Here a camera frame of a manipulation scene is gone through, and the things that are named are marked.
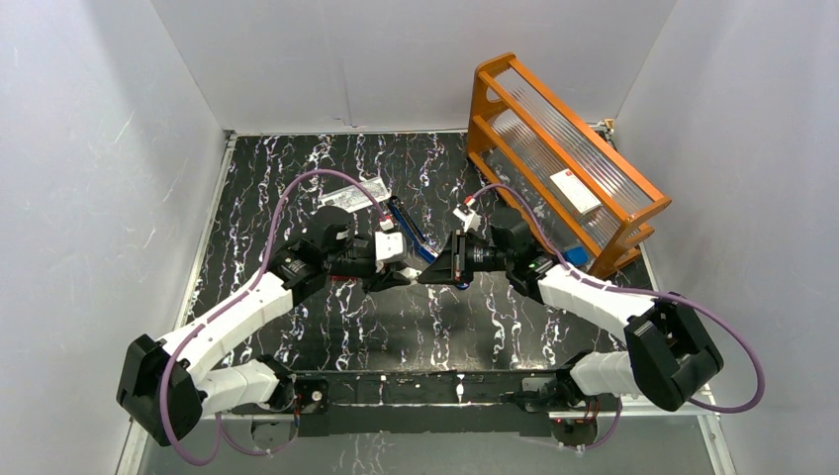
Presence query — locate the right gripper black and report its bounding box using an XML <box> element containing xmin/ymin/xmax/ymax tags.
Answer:
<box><xmin>418</xmin><ymin>229</ymin><xmax>513</xmax><ymax>285</ymax></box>

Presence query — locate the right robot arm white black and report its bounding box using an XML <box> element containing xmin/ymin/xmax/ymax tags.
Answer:
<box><xmin>418</xmin><ymin>208</ymin><xmax>724</xmax><ymax>412</ymax></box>

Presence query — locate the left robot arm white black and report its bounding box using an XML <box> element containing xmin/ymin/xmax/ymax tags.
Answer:
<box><xmin>116</xmin><ymin>206</ymin><xmax>418</xmax><ymax>446</ymax></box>

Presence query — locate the clear plastic package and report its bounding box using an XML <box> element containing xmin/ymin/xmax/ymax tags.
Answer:
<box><xmin>319</xmin><ymin>177</ymin><xmax>392</xmax><ymax>213</ymax></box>

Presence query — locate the blue object on shelf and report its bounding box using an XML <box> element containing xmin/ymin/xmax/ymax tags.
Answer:
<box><xmin>562</xmin><ymin>244</ymin><xmax>590</xmax><ymax>268</ymax></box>

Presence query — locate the white box on shelf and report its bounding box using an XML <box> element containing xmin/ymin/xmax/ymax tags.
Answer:
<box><xmin>549</xmin><ymin>168</ymin><xmax>602</xmax><ymax>218</ymax></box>

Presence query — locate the orange wooden shelf rack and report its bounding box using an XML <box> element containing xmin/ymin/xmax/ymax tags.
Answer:
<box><xmin>465</xmin><ymin>52</ymin><xmax>672</xmax><ymax>278</ymax></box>

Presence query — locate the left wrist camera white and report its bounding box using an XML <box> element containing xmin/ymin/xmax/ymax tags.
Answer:
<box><xmin>374</xmin><ymin>231</ymin><xmax>407</xmax><ymax>264</ymax></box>

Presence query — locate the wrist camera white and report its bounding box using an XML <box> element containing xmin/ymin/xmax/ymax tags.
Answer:
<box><xmin>452</xmin><ymin>195</ymin><xmax>482</xmax><ymax>232</ymax></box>
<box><xmin>374</xmin><ymin>231</ymin><xmax>407</xmax><ymax>264</ymax></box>

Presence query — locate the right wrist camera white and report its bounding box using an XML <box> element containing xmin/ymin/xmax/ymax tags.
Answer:
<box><xmin>452</xmin><ymin>195</ymin><xmax>482</xmax><ymax>232</ymax></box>

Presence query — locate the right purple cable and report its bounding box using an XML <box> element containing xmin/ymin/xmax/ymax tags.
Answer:
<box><xmin>463</xmin><ymin>183</ymin><xmax>767</xmax><ymax>452</ymax></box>

